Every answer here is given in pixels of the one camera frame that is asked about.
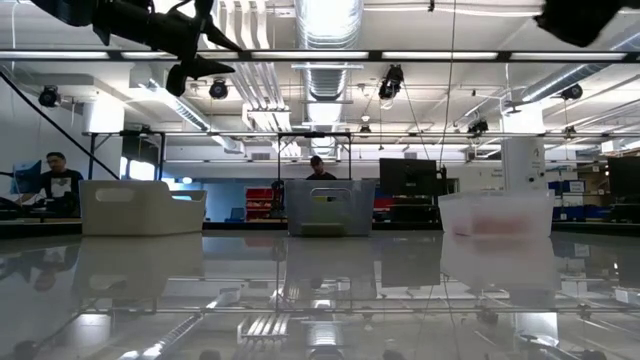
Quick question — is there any silver spiral ventilation duct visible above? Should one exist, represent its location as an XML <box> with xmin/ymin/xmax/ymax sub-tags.
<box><xmin>519</xmin><ymin>19</ymin><xmax>640</xmax><ymax>104</ymax></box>
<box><xmin>293</xmin><ymin>0</ymin><xmax>365</xmax><ymax>157</ymax></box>

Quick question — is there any person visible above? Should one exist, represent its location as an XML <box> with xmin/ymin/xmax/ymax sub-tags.
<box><xmin>19</xmin><ymin>151</ymin><xmax>85</xmax><ymax>217</ymax></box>
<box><xmin>305</xmin><ymin>154</ymin><xmax>338</xmax><ymax>181</ymax></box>

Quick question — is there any black aluminium rig frame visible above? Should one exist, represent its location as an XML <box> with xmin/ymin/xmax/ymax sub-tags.
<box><xmin>0</xmin><ymin>48</ymin><xmax>640</xmax><ymax>63</ymax></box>

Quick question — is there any clear translucent plastic bin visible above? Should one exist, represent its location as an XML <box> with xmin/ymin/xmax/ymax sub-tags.
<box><xmin>437</xmin><ymin>189</ymin><xmax>556</xmax><ymax>239</ymax></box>

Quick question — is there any yellow-green arch block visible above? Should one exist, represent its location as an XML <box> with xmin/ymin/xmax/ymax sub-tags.
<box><xmin>299</xmin><ymin>222</ymin><xmax>347</xmax><ymax>238</ymax></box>

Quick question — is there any red storage bin stack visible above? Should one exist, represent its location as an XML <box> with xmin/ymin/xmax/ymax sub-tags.
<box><xmin>244</xmin><ymin>187</ymin><xmax>282</xmax><ymax>222</ymax></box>

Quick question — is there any blue storage bin shelf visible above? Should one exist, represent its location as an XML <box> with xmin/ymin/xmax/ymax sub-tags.
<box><xmin>547</xmin><ymin>179</ymin><xmax>614</xmax><ymax>221</ymax></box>

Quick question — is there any black monitor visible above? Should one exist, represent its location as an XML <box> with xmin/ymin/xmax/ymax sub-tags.
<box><xmin>607</xmin><ymin>156</ymin><xmax>640</xmax><ymax>199</ymax></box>
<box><xmin>378</xmin><ymin>157</ymin><xmax>439</xmax><ymax>197</ymax></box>

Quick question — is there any blue screen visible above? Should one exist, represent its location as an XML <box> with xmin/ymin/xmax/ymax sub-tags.
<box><xmin>9</xmin><ymin>159</ymin><xmax>44</xmax><ymax>196</ymax></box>

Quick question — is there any grey plastic bin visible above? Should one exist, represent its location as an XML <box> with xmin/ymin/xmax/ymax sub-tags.
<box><xmin>283</xmin><ymin>178</ymin><xmax>377</xmax><ymax>238</ymax></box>

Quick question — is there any orange rectangular block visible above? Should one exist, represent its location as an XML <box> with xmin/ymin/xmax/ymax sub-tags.
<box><xmin>473</xmin><ymin>213</ymin><xmax>534</xmax><ymax>236</ymax></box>

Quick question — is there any black station frame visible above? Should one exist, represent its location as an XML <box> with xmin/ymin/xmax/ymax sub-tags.
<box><xmin>87</xmin><ymin>130</ymin><xmax>167</xmax><ymax>181</ymax></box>

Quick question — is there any white building column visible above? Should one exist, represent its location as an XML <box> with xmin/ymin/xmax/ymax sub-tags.
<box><xmin>501</xmin><ymin>105</ymin><xmax>547</xmax><ymax>191</ymax></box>

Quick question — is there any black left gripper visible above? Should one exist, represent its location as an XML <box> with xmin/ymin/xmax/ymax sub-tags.
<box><xmin>92</xmin><ymin>0</ymin><xmax>244</xmax><ymax>97</ymax></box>

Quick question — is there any white plastic bin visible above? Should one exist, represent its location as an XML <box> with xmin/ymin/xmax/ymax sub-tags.
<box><xmin>78</xmin><ymin>179</ymin><xmax>208</xmax><ymax>237</ymax></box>

